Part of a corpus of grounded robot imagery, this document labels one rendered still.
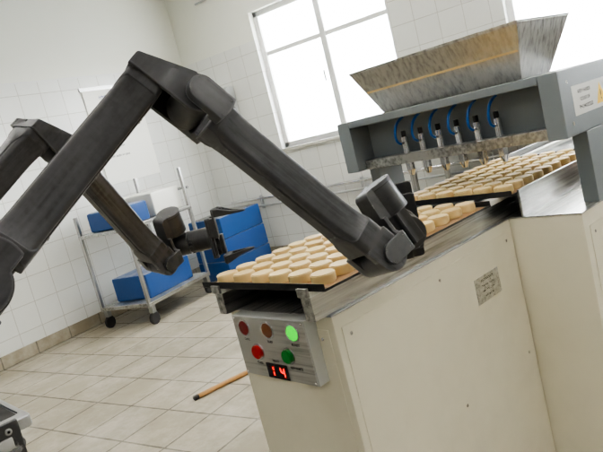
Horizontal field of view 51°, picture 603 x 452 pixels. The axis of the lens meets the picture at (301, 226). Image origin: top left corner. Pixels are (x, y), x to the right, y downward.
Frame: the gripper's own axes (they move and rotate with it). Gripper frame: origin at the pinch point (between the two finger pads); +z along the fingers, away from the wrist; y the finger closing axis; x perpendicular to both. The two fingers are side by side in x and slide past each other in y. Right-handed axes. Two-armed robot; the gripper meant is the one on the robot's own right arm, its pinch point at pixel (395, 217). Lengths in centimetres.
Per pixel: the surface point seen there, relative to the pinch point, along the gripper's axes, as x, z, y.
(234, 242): 110, 446, -63
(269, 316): 29.3, 4.8, -15.3
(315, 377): 22.2, -3.7, -26.9
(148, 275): 170, 366, -62
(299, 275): 20.8, -1.1, -7.0
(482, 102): -34, 53, 17
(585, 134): -53, 37, 3
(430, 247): -7.9, 20.1, -12.0
